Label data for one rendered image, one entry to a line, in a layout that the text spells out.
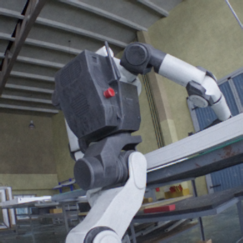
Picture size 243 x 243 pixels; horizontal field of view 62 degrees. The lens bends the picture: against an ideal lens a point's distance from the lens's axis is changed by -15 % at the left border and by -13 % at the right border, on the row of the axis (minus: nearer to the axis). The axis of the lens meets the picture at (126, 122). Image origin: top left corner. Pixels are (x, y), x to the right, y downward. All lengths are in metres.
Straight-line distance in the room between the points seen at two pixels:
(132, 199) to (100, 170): 0.16
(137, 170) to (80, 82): 0.37
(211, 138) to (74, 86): 0.54
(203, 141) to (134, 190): 0.32
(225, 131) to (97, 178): 0.48
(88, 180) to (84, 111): 0.25
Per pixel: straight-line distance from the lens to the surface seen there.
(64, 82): 0.90
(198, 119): 8.62
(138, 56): 0.83
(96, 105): 0.80
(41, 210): 4.65
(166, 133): 9.10
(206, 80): 0.90
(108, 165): 0.78
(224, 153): 0.91
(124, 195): 0.80
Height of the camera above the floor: 0.74
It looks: 19 degrees up
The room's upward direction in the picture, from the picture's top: 11 degrees counter-clockwise
